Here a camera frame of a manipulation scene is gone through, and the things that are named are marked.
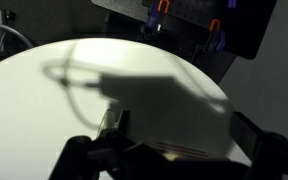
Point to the orange and purple clamp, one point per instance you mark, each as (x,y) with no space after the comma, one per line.
(215,36)
(154,20)

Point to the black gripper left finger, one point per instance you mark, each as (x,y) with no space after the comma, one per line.
(84,156)

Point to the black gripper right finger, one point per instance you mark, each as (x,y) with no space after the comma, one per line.
(270,153)

